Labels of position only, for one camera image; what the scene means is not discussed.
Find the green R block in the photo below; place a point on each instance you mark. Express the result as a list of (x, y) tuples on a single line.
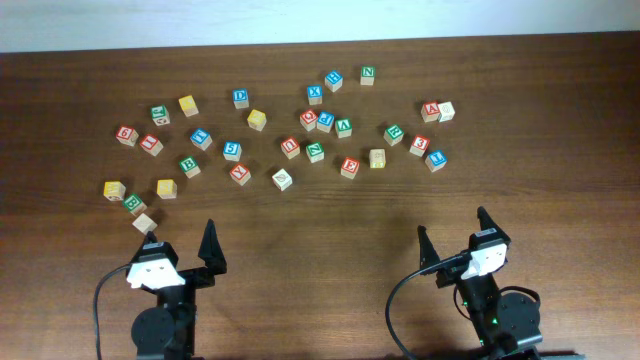
[(393, 135)]

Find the green J block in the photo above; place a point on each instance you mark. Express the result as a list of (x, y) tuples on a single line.
[(160, 115)]

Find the plain wooden block left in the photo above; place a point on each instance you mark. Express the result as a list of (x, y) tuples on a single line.
[(144, 224)]

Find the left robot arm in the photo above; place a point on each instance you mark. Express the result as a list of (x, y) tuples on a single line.
[(166, 331)]

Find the red E block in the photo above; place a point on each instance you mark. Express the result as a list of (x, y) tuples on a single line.
[(349, 168)]

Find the blue 5 block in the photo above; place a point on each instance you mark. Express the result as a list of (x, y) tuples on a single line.
[(232, 151)]

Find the green E block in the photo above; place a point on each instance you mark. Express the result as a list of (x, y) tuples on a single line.
[(134, 205)]

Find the plain leaf picture block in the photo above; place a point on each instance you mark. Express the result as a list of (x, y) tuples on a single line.
[(282, 179)]

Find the blue L block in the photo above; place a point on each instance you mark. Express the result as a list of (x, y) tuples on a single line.
[(435, 161)]

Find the red 3 block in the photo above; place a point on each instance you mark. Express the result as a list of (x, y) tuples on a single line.
[(419, 145)]

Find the green V block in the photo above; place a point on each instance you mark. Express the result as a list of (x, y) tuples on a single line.
[(343, 128)]

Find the red A block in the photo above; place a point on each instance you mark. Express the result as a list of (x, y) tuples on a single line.
[(430, 112)]

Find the blue D block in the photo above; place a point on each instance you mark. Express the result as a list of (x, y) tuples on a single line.
[(240, 98)]

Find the red 6 block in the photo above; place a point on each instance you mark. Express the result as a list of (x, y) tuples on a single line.
[(127, 136)]

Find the green N block top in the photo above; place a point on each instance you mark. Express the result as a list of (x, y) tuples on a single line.
[(367, 75)]

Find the red U block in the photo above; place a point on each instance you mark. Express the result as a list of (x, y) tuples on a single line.
[(290, 147)]

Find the blue P block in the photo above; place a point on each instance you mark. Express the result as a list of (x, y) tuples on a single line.
[(325, 122)]

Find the yellow W block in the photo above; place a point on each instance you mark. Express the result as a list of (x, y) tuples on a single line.
[(114, 190)]

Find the red 1 block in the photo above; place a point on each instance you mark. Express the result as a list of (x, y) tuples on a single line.
[(151, 144)]

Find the blue T block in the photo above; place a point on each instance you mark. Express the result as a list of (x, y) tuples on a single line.
[(201, 139)]

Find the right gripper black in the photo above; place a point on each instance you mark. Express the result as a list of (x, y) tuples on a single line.
[(451, 275)]

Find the green Z block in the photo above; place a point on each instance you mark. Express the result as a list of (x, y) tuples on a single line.
[(315, 152)]

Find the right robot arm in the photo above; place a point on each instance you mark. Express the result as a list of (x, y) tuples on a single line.
[(506, 320)]

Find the yellow block upper left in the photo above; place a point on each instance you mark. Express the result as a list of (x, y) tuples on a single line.
[(188, 106)]

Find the blue H block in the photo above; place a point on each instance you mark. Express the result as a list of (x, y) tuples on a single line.
[(334, 80)]

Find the blue X block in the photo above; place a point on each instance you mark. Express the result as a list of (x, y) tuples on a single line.
[(315, 94)]

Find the red Y block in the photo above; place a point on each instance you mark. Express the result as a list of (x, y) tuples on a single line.
[(240, 174)]

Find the red Q block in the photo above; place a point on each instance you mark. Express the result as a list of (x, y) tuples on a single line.
[(308, 120)]

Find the yellow picture block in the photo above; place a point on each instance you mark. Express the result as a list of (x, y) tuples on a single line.
[(377, 158)]

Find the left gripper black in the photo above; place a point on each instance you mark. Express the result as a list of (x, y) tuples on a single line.
[(192, 275)]

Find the plain white block right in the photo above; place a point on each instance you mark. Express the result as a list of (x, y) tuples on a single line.
[(447, 111)]

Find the green B block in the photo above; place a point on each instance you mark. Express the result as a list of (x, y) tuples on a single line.
[(190, 167)]

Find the yellow S block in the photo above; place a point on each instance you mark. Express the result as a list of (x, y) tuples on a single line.
[(166, 189), (257, 120)]

